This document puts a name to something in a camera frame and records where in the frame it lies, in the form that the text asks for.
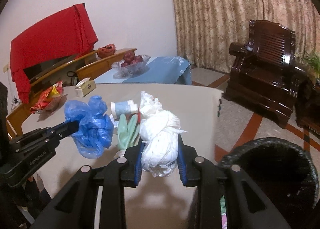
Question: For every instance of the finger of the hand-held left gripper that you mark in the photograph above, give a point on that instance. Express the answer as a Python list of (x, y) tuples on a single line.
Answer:
[(65, 136), (62, 127)]

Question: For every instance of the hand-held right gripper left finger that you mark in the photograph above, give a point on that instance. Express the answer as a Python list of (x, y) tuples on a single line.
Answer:
[(138, 166)]

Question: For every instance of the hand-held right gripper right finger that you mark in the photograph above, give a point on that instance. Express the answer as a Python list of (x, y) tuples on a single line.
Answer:
[(181, 166)]

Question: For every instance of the blue plastic bag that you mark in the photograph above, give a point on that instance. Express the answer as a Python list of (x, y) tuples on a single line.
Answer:
[(92, 126)]

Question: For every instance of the white plastic bag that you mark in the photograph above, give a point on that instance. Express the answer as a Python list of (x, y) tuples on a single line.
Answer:
[(160, 139)]

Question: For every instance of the trash bin with black liner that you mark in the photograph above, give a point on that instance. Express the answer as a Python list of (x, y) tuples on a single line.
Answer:
[(275, 169)]

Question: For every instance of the glass snack bowl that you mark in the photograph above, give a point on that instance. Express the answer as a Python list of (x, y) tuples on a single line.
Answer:
[(56, 105)]

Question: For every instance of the large red snack packet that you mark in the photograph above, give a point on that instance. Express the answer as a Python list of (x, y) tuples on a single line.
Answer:
[(42, 104)]

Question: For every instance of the green rubber glove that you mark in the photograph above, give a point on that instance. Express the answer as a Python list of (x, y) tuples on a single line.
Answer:
[(125, 134)]

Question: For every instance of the yellow snack packet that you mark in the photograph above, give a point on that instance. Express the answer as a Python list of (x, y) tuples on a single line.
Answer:
[(55, 92)]

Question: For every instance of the small red snack packet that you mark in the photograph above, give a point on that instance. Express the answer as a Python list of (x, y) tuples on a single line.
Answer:
[(58, 85)]

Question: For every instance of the tissue box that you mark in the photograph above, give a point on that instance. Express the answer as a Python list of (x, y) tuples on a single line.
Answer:
[(87, 88)]

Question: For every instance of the white and blue tube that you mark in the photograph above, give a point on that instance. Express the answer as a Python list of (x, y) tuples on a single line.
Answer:
[(123, 107)]

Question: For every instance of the black television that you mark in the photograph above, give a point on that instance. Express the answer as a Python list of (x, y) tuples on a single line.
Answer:
[(50, 65)]

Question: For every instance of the wooden television cabinet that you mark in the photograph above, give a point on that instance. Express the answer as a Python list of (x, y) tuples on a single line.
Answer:
[(97, 67)]

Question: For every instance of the red plastic bag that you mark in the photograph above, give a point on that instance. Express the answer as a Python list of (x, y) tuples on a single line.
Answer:
[(107, 50)]

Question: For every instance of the glass fruit bowl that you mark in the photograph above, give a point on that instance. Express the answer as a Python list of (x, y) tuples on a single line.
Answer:
[(130, 70)]

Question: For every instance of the red apple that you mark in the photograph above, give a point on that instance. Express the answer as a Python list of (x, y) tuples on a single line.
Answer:
[(125, 63), (138, 59), (128, 56)]

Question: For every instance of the red cloth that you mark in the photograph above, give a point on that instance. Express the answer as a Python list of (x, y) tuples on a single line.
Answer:
[(50, 33)]

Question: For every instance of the blue tablecloth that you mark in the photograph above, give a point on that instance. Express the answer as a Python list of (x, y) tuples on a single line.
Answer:
[(160, 71)]

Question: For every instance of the dark wooden armchair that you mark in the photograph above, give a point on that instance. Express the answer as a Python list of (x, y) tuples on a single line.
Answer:
[(265, 81)]

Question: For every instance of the dark wooden side table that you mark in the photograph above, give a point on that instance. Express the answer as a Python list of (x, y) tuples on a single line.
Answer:
[(308, 104)]

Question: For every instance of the patterned beige curtain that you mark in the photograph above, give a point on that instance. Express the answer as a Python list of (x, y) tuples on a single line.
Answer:
[(237, 13)]

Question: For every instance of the green potted plant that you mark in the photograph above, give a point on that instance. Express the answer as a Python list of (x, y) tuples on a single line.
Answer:
[(312, 62)]

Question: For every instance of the white wall socket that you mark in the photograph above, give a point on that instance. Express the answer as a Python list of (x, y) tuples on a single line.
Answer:
[(5, 68)]

